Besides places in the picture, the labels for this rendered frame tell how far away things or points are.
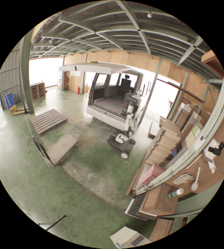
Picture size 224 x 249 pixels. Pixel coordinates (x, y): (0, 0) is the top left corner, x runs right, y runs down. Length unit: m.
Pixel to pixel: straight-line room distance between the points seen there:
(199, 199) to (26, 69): 5.49
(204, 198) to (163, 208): 0.75
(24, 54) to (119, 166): 4.77
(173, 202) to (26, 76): 4.85
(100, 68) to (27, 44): 3.64
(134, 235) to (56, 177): 1.60
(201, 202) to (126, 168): 1.67
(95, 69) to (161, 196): 1.60
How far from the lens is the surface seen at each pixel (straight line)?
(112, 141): 2.14
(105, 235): 1.81
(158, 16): 1.80
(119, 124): 2.26
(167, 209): 1.11
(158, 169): 1.73
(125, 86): 4.04
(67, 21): 2.03
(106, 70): 1.00
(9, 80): 7.15
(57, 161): 1.82
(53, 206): 1.85
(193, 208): 1.69
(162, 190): 1.09
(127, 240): 1.33
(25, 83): 4.07
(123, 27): 2.12
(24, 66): 4.07
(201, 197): 1.65
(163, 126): 1.54
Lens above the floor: 1.70
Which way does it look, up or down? 34 degrees down
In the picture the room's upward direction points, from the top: 13 degrees clockwise
